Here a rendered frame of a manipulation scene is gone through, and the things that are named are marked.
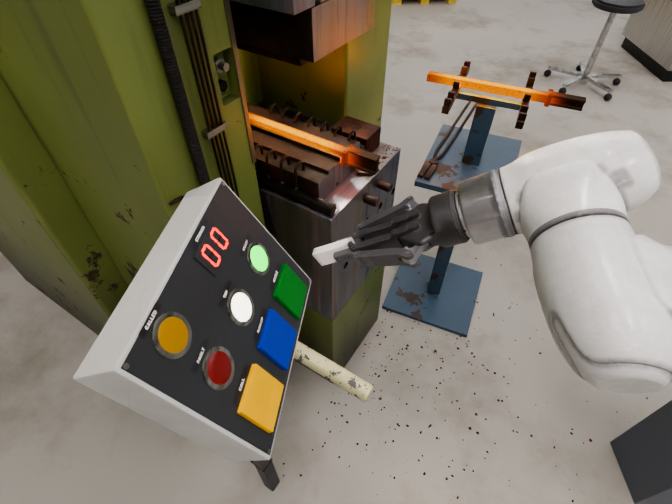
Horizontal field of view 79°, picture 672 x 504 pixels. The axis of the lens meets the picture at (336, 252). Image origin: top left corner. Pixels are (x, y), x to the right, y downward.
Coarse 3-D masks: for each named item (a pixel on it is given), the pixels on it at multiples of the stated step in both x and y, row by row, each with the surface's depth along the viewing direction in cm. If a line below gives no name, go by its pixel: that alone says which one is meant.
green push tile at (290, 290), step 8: (280, 272) 73; (288, 272) 74; (280, 280) 71; (288, 280) 73; (296, 280) 75; (280, 288) 70; (288, 288) 72; (296, 288) 75; (304, 288) 77; (280, 296) 70; (288, 296) 72; (296, 296) 74; (304, 296) 76; (288, 304) 71; (296, 304) 73; (296, 312) 73
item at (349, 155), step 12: (252, 120) 115; (264, 120) 115; (288, 132) 111; (300, 132) 111; (312, 144) 108; (324, 144) 107; (336, 144) 107; (348, 156) 104; (360, 156) 102; (372, 156) 101; (360, 168) 104; (372, 168) 103
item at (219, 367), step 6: (216, 354) 55; (222, 354) 56; (210, 360) 54; (216, 360) 54; (222, 360) 55; (228, 360) 56; (210, 366) 53; (216, 366) 54; (222, 366) 55; (228, 366) 56; (210, 372) 53; (216, 372) 54; (222, 372) 55; (228, 372) 56; (210, 378) 53; (216, 378) 54; (222, 378) 55; (228, 378) 56; (222, 384) 54
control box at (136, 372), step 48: (192, 192) 67; (192, 240) 57; (240, 240) 66; (144, 288) 52; (192, 288) 55; (240, 288) 63; (144, 336) 47; (192, 336) 52; (240, 336) 60; (96, 384) 46; (144, 384) 45; (192, 384) 51; (240, 384) 58; (192, 432) 54; (240, 432) 55
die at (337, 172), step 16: (256, 112) 121; (272, 112) 121; (256, 128) 115; (304, 128) 115; (256, 144) 111; (272, 144) 110; (288, 144) 110; (304, 144) 108; (352, 144) 109; (256, 160) 108; (272, 160) 106; (304, 160) 105; (320, 160) 105; (336, 160) 105; (272, 176) 108; (288, 176) 104; (304, 176) 102; (320, 176) 102; (336, 176) 106; (320, 192) 102
